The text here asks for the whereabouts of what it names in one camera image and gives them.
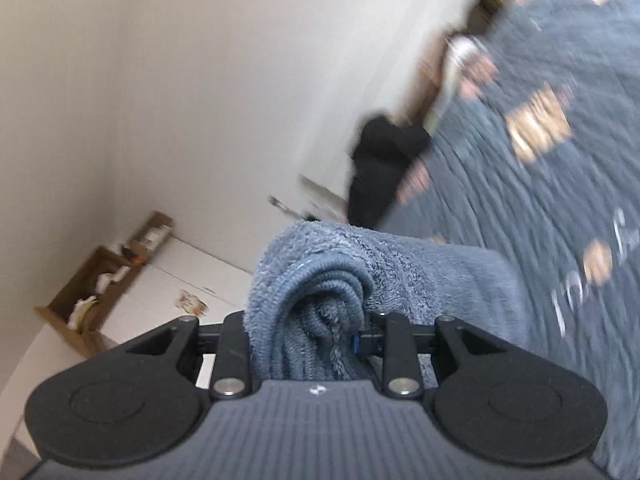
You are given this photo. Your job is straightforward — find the printed grey quilt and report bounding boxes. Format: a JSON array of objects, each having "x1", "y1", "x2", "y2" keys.
[{"x1": 349, "y1": 0, "x2": 640, "y2": 480}]

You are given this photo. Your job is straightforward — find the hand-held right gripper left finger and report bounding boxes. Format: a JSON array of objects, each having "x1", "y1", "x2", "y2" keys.
[{"x1": 120, "y1": 310, "x2": 252, "y2": 401}]

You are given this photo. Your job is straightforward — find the cartoon animal sticker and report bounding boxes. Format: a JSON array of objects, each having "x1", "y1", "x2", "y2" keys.
[{"x1": 174, "y1": 289, "x2": 209, "y2": 318}]

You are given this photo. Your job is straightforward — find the large open cardboard box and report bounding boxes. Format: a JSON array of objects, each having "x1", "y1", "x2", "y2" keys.
[{"x1": 33, "y1": 244, "x2": 147, "y2": 357}]

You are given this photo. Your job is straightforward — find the black coat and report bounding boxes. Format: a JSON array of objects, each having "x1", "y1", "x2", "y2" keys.
[{"x1": 346, "y1": 113, "x2": 434, "y2": 229}]

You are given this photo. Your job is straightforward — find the white wardrobe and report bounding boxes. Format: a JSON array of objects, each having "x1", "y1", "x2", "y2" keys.
[{"x1": 0, "y1": 236, "x2": 257, "y2": 462}]

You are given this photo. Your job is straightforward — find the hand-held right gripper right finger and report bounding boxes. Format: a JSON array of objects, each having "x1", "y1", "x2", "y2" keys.
[{"x1": 351, "y1": 312, "x2": 523, "y2": 401}]

